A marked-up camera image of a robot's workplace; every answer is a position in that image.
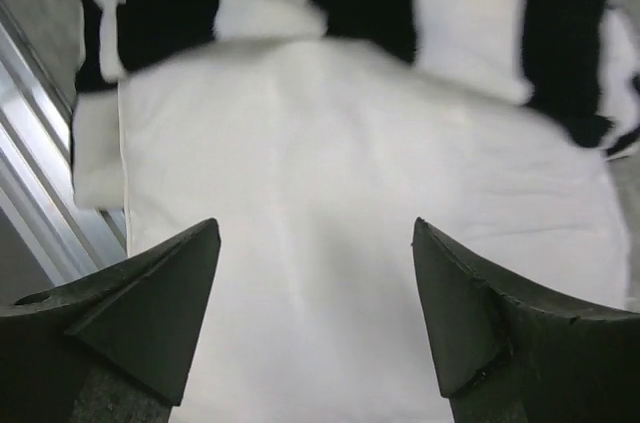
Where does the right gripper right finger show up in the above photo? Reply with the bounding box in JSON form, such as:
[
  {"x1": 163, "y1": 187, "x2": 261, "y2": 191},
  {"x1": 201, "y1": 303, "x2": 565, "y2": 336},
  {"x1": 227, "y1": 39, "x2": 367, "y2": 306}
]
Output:
[{"x1": 412, "y1": 220, "x2": 639, "y2": 423}]

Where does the white pillow yellow edge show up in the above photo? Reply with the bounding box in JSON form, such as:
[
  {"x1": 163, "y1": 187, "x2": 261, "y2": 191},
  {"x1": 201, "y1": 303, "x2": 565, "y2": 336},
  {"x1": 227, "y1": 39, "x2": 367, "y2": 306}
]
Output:
[{"x1": 118, "y1": 39, "x2": 630, "y2": 422}]

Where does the aluminium mounting rail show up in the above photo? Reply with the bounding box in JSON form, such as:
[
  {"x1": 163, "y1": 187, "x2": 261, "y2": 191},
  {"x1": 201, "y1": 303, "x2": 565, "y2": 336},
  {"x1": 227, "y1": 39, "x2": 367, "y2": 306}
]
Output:
[{"x1": 1, "y1": 8, "x2": 126, "y2": 285}]

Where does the black white striped pillowcase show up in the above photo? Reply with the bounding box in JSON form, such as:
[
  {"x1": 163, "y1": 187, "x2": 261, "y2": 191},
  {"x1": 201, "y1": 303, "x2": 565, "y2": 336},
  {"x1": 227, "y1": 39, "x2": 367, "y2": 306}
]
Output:
[{"x1": 71, "y1": 0, "x2": 639, "y2": 210}]

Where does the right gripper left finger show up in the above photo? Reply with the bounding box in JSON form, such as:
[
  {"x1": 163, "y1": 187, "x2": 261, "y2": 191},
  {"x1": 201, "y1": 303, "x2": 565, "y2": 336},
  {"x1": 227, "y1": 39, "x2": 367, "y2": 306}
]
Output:
[{"x1": 1, "y1": 219, "x2": 221, "y2": 422}]

